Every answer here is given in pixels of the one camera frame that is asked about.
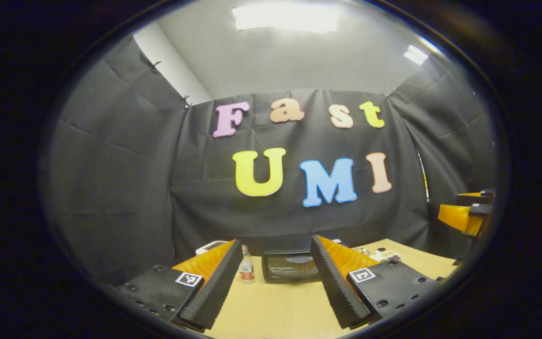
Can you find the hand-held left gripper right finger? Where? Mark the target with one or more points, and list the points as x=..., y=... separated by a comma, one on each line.
x=337, y=287

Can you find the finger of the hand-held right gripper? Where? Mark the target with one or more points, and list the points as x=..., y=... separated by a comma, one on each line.
x=457, y=216
x=475, y=197

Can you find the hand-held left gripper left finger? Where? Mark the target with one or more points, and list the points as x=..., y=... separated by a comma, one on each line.
x=214, y=289

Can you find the black electric oven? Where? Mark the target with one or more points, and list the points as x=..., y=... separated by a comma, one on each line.
x=290, y=268

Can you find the clear bottle with red label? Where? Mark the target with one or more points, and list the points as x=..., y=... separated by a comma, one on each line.
x=247, y=270

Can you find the white toaster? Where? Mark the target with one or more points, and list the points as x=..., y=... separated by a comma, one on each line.
x=210, y=246

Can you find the white divided tray of beans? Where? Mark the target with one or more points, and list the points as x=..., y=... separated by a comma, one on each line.
x=391, y=257

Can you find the black backdrop cloth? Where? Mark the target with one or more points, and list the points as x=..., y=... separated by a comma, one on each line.
x=134, y=188

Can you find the small ceiling light panel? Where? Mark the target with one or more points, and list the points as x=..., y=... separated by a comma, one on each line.
x=416, y=54

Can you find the large ceiling light panel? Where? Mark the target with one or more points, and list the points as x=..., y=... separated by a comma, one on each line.
x=285, y=16

